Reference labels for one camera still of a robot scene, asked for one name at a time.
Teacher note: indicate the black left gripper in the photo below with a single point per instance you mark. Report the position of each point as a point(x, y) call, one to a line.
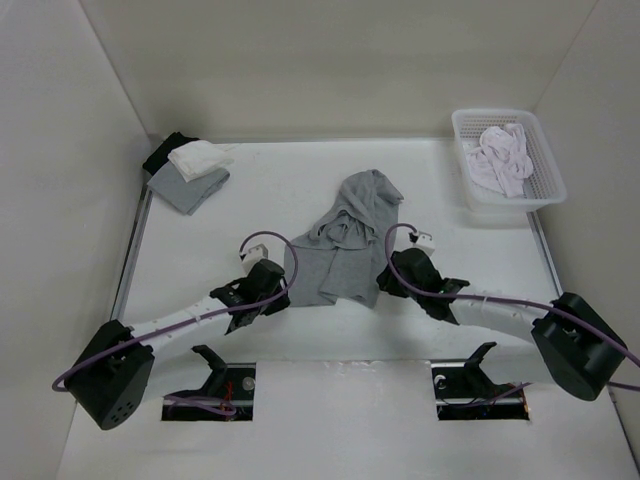
point(279, 304)

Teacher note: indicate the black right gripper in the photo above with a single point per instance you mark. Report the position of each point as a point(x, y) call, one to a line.
point(387, 283)

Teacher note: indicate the grey tank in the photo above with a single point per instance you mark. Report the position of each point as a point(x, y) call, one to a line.
point(186, 197)
point(343, 252)

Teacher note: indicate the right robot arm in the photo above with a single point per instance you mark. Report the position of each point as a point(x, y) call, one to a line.
point(578, 348)

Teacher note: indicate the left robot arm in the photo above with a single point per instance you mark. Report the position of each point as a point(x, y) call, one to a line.
point(112, 375)

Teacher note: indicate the folded grey tank top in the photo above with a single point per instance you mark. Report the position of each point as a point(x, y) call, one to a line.
point(186, 197)

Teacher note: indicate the folded white tank top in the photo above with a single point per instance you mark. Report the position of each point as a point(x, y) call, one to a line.
point(197, 159)

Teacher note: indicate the white tank top in basket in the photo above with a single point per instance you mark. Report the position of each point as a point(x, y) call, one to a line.
point(500, 162)

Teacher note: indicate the folded black tank top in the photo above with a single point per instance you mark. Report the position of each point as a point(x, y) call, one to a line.
point(160, 156)

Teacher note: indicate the white plastic basket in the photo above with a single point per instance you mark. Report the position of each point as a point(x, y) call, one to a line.
point(544, 187)

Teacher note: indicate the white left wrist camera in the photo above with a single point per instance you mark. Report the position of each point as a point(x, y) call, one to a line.
point(253, 255)

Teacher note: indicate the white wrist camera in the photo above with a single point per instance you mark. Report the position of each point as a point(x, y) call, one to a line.
point(423, 241)
point(253, 255)

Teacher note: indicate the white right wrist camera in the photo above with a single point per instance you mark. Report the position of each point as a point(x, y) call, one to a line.
point(423, 241)

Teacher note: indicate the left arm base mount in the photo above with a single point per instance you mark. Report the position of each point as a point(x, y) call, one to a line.
point(225, 395)

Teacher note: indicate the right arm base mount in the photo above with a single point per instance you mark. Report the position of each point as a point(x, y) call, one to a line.
point(463, 392)

